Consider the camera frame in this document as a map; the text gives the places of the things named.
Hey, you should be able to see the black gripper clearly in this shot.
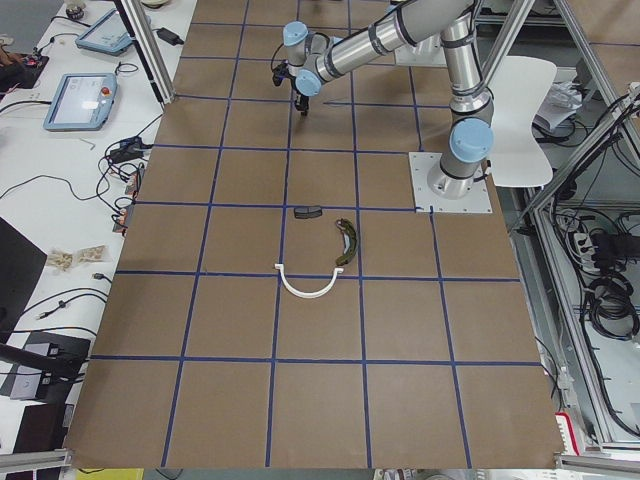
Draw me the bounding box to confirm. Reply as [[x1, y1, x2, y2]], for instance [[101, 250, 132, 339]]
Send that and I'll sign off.
[[294, 93, 309, 111]]

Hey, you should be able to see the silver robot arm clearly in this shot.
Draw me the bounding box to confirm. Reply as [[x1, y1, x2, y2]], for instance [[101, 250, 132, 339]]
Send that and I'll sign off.
[[272, 1, 483, 115], [428, 1, 494, 200]]

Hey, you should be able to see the grey brake pad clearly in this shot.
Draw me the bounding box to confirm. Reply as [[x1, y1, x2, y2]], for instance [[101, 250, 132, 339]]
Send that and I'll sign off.
[[293, 205, 323, 220]]

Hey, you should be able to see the olive green brake shoe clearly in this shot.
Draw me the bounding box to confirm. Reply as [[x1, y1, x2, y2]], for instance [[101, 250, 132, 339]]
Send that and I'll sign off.
[[335, 218, 359, 267]]

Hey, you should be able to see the blue teach pendant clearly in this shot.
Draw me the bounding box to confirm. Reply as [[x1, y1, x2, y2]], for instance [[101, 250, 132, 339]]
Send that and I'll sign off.
[[43, 73, 118, 132], [75, 8, 133, 56]]

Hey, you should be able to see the white chair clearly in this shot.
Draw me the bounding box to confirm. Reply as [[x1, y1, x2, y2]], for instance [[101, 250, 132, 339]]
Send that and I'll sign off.
[[488, 56, 557, 188]]

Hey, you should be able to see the bag of small parts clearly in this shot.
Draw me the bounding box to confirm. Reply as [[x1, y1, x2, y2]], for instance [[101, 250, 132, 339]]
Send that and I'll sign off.
[[45, 245, 111, 272]]

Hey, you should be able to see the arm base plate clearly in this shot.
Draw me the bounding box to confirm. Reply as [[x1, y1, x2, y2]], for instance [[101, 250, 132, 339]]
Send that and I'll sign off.
[[394, 34, 446, 68], [408, 152, 493, 214]]

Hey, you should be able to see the aluminium frame post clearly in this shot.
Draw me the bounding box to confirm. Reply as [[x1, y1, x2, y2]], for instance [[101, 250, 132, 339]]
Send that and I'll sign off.
[[114, 0, 175, 105]]

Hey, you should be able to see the white curved plastic bracket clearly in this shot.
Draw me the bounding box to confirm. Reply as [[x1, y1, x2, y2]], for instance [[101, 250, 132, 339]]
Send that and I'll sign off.
[[273, 263, 344, 300]]

